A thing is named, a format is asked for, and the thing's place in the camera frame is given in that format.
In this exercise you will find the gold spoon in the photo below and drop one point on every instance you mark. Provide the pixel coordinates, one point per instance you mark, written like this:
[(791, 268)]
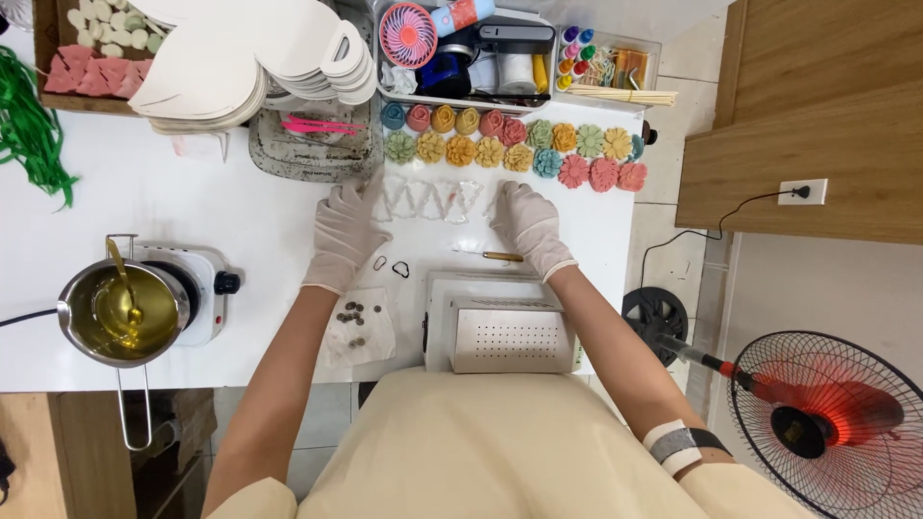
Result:
[(124, 277)]

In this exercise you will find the white and black wristband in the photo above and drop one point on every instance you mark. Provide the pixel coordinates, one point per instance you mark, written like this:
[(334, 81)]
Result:
[(674, 445)]

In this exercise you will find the small brown bottle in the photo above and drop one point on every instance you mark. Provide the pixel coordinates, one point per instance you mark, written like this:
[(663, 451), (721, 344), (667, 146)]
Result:
[(649, 132)]

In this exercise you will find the group of metal wick tabs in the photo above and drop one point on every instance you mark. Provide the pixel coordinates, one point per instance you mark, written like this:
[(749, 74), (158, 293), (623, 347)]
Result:
[(353, 313)]

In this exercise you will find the white electric hot plate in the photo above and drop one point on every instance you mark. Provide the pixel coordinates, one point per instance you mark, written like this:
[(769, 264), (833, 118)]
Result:
[(205, 277)]

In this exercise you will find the wooden tray of wax pieces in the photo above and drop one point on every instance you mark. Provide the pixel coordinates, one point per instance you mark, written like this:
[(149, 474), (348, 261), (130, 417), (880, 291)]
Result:
[(94, 72)]

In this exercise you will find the person's beige apron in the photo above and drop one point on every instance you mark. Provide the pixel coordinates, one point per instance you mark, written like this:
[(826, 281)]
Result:
[(490, 447)]

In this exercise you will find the white basket of craft supplies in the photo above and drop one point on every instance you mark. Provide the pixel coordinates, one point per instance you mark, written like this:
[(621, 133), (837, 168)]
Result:
[(497, 79)]

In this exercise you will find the pink plastic tweezers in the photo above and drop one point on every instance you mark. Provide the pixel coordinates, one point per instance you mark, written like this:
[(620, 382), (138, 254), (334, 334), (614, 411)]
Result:
[(321, 125)]

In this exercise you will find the stack of white fan-shaped cards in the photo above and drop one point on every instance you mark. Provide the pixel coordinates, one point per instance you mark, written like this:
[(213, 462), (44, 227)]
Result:
[(238, 50)]

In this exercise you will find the person's left hand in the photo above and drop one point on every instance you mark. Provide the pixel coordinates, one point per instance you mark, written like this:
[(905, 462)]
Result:
[(345, 234)]

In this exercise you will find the steel melting pot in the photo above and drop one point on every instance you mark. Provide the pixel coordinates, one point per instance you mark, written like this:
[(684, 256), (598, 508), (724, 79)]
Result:
[(122, 317)]

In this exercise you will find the pink mini fan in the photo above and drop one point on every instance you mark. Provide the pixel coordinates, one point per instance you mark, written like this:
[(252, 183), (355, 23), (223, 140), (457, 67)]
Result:
[(408, 34)]

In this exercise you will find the white wall socket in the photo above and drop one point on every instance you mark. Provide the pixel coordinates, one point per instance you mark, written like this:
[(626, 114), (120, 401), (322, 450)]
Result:
[(786, 193)]

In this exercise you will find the blue and red bottle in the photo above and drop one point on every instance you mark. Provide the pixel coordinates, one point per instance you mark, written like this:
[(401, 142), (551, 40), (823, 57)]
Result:
[(461, 14)]

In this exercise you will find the large wooden cabinet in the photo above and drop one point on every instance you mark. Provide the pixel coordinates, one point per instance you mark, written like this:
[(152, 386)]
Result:
[(815, 122)]

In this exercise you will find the row of clear plastic moulds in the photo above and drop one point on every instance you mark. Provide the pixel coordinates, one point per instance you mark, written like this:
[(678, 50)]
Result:
[(432, 198)]

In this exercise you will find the rows of coloured wax flowers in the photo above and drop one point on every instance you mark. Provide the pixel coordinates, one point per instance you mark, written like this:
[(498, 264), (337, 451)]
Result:
[(505, 148)]

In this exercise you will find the clear box of dye bottles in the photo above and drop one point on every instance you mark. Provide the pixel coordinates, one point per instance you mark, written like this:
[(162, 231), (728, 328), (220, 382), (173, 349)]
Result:
[(613, 65)]

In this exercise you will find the clear plastic sheet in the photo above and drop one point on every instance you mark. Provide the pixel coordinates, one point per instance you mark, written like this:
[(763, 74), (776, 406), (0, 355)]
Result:
[(202, 146)]

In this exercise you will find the white metal sealing machine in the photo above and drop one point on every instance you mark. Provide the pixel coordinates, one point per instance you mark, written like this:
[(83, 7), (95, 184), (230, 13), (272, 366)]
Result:
[(505, 331)]

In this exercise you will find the heap of green ribbon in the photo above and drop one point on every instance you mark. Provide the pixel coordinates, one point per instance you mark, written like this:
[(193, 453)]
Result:
[(29, 137)]

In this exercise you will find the white tissue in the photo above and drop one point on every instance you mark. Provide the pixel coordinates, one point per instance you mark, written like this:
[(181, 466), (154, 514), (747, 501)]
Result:
[(375, 339)]

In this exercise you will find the black standing fan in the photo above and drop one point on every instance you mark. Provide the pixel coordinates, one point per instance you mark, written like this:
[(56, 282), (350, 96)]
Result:
[(829, 425)]

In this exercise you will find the bundle of wooden sticks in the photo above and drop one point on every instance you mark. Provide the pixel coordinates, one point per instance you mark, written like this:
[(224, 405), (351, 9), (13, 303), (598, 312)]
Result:
[(627, 95)]

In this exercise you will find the person's right hand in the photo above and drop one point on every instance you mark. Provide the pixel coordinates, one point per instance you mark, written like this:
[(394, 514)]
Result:
[(532, 231)]

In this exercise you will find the low wooden shelf unit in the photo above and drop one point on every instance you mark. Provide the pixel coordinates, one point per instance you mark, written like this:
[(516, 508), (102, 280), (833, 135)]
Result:
[(86, 454)]

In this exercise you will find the grey stained cutting mat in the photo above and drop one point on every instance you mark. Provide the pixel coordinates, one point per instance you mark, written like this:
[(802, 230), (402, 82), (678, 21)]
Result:
[(317, 155)]

